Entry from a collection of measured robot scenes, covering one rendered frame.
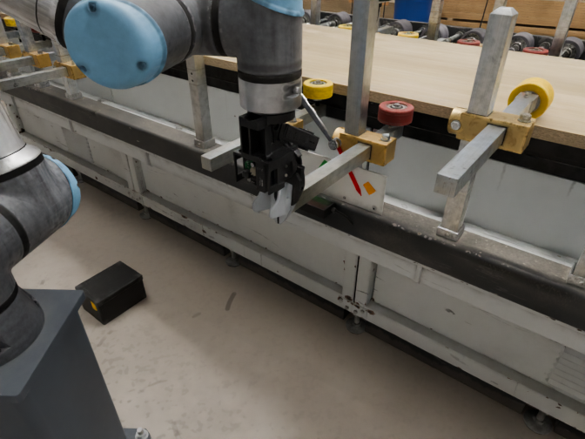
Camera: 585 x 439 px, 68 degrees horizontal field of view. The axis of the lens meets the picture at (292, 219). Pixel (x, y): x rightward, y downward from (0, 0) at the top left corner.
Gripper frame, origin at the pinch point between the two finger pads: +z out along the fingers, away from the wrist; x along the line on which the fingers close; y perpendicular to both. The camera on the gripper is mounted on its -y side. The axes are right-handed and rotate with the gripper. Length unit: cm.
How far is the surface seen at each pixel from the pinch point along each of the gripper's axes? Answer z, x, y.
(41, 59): 0, -145, -30
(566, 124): -8, 33, -55
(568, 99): -8, 30, -74
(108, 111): 13, -105, -31
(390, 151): -2.1, 4.9, -31.2
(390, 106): -7.8, -1.4, -42.1
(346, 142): -2.6, -4.7, -28.7
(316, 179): -3.5, 1.0, -9.1
